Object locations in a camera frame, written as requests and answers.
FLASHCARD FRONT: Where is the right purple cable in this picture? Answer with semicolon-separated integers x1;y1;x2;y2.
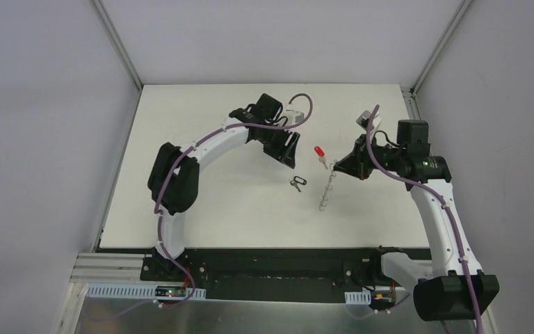
345;104;485;334

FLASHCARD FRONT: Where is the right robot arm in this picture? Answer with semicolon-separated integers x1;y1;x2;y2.
333;118;500;321

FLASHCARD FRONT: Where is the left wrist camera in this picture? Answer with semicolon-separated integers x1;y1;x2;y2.
282;109;305;126

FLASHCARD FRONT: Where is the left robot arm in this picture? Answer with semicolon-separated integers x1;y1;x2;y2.
147;93;314;282

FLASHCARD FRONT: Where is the controller board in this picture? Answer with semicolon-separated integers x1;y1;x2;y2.
155;285;187;299
370;293;395;309

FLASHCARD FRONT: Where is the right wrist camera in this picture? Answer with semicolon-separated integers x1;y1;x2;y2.
356;110;382;132

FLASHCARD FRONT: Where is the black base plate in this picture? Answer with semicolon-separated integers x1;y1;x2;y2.
140;248;392;303

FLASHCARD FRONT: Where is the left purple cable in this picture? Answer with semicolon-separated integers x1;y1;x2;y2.
87;93;314;321

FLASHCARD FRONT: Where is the key with red tag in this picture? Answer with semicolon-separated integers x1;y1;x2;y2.
314;146;329;169

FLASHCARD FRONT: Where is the right controller board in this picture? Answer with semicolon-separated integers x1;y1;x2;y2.
370;293;395;309

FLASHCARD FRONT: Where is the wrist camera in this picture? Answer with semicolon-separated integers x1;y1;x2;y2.
282;109;305;126
356;110;382;132

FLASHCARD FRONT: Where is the left controller board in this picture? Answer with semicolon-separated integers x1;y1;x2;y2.
155;285;187;299

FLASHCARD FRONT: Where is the purple cable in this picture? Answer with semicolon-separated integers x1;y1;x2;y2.
345;104;485;334
87;93;314;321

